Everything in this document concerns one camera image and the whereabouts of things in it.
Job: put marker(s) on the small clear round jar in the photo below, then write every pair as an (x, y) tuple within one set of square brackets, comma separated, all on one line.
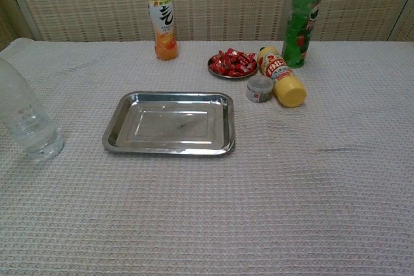
[(258, 93)]

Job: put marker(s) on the green chips can red lid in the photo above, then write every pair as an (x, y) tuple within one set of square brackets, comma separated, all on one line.
[(300, 30)]

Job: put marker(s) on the red wrapped candies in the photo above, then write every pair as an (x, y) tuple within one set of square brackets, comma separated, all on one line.
[(231, 61)]

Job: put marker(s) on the beige woven folding screen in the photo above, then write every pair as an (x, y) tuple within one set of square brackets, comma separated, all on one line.
[(226, 4)]

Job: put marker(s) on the small round metal plate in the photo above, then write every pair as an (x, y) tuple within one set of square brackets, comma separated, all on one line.
[(233, 76)]

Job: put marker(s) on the white woven tablecloth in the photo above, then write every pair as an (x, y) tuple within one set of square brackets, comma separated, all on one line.
[(207, 208)]

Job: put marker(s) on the stainless steel tray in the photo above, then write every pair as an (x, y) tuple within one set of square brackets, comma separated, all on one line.
[(168, 127)]

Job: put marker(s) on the orange drink bottle black cap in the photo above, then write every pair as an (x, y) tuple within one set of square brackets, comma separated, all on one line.
[(165, 30)]

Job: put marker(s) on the yellow squeeze bottle green cap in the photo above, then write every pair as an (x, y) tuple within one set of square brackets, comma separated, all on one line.
[(288, 91)]

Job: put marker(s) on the transparent plastic water bottle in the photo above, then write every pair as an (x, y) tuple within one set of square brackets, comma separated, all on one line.
[(22, 117)]

